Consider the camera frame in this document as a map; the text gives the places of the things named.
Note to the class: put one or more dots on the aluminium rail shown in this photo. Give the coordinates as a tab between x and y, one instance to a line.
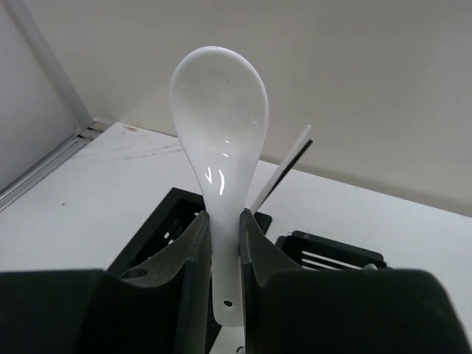
43	119

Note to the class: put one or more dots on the large white ceramic spoon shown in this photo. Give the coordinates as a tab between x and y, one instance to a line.
370	266

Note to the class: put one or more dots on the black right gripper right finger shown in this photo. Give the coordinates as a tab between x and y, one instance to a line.
289	309

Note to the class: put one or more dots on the small white ceramic spoon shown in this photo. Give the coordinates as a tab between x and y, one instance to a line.
219	107

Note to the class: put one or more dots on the black slotted utensil container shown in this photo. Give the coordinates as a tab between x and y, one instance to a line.
166	223

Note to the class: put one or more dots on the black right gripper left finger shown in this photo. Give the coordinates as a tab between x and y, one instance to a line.
158	306

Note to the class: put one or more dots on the black chopstick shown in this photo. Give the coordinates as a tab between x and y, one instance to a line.
301	151

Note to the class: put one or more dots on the white chopstick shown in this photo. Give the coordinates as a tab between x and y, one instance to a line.
301	140

